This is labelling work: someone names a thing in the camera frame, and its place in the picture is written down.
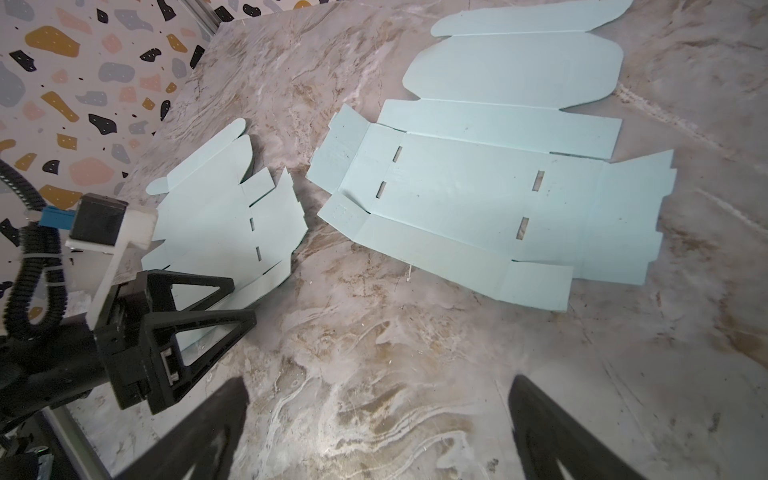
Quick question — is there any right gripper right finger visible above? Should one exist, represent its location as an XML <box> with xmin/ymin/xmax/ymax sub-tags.
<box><xmin>508</xmin><ymin>374</ymin><xmax>643</xmax><ymax>480</ymax></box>

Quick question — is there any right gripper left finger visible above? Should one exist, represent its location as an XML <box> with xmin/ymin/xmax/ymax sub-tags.
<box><xmin>118</xmin><ymin>377</ymin><xmax>249</xmax><ymax>480</ymax></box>

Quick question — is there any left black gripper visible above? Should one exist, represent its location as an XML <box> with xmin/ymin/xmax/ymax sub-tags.
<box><xmin>94</xmin><ymin>270</ymin><xmax>256</xmax><ymax>414</ymax></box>

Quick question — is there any mint paper box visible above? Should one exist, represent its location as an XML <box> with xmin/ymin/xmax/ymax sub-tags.
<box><xmin>141</xmin><ymin>118</ymin><xmax>308</xmax><ymax>310</ymax></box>

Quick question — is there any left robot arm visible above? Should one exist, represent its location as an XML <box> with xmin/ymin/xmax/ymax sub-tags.
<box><xmin>1</xmin><ymin>270</ymin><xmax>257</xmax><ymax>479</ymax></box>

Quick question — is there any mint flat box far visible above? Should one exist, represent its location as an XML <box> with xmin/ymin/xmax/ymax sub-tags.
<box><xmin>307</xmin><ymin>1</ymin><xmax>676</xmax><ymax>311</ymax></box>

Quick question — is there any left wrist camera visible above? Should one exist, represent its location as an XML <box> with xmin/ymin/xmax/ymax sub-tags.
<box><xmin>39</xmin><ymin>194</ymin><xmax>158</xmax><ymax>330</ymax></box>

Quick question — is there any left black corrugated cable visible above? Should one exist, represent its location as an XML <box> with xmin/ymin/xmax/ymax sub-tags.
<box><xmin>0</xmin><ymin>158</ymin><xmax>68</xmax><ymax>343</ymax></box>

